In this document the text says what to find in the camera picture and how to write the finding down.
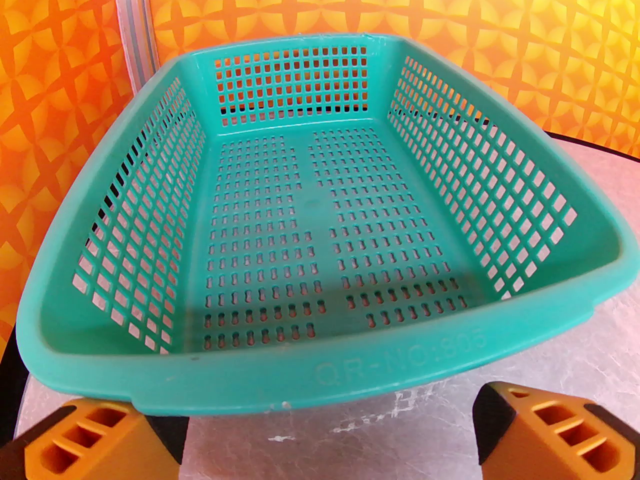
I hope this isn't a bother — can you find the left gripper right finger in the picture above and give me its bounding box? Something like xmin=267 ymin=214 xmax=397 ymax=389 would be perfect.
xmin=472 ymin=382 xmax=640 ymax=480

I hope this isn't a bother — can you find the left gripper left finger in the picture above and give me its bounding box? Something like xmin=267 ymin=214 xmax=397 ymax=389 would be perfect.
xmin=0 ymin=399 xmax=188 ymax=480

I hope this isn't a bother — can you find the teal plastic perforated basket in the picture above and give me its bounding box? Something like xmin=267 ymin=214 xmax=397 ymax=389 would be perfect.
xmin=15 ymin=32 xmax=636 ymax=416

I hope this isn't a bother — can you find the aluminium frame post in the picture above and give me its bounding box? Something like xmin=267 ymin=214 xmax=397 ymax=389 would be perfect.
xmin=112 ymin=0 xmax=161 ymax=94

